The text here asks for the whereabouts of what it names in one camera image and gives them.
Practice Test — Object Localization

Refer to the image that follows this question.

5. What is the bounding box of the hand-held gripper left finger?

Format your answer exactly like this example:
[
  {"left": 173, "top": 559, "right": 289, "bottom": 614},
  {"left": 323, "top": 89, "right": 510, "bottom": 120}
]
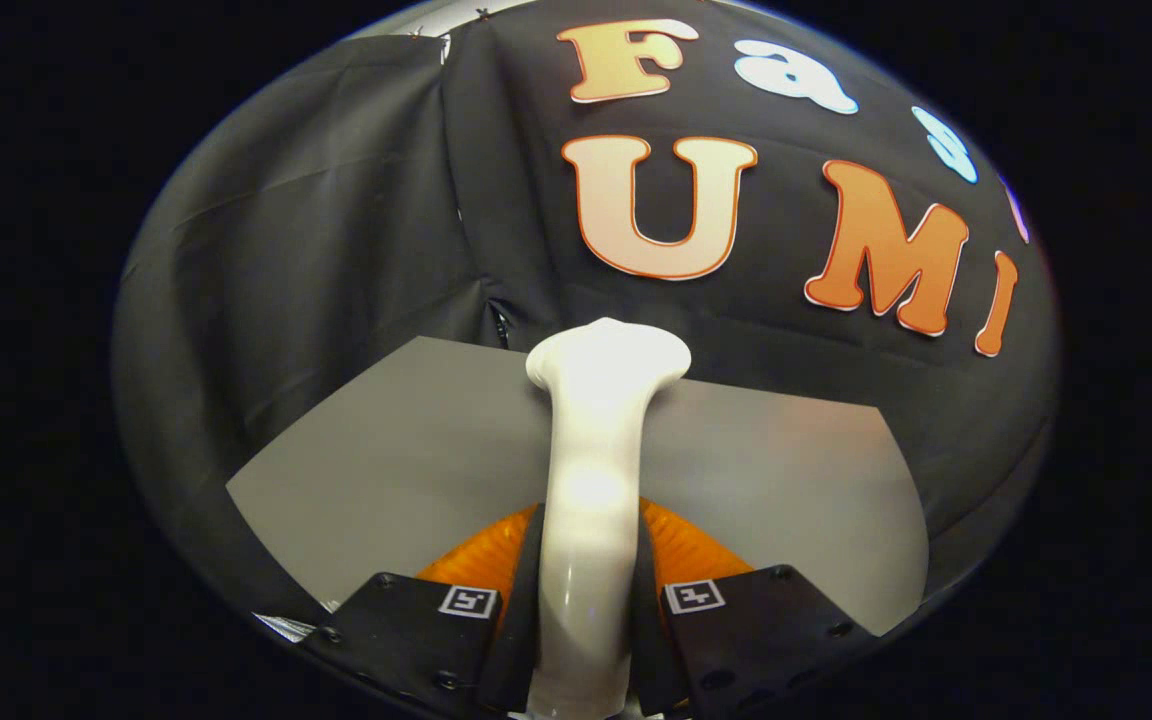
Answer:
[{"left": 301, "top": 500, "right": 547, "bottom": 720}]

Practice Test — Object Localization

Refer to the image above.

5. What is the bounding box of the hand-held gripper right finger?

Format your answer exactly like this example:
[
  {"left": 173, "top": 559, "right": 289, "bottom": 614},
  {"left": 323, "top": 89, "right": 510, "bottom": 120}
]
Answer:
[{"left": 631, "top": 497, "right": 882, "bottom": 719}]

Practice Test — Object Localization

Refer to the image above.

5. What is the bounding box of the white garment steamer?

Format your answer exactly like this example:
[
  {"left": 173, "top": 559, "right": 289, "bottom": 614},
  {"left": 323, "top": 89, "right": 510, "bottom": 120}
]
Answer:
[{"left": 524, "top": 318, "right": 693, "bottom": 720}]

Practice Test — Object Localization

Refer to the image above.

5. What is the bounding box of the grey drawer cabinet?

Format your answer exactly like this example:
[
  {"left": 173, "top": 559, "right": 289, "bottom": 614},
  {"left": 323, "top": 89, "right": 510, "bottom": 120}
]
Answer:
[{"left": 226, "top": 335, "right": 930, "bottom": 637}]

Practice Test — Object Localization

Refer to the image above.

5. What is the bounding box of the row of black clips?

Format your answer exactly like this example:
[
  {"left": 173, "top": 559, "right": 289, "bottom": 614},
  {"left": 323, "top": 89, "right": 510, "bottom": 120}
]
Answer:
[{"left": 408, "top": 6, "right": 495, "bottom": 41}]

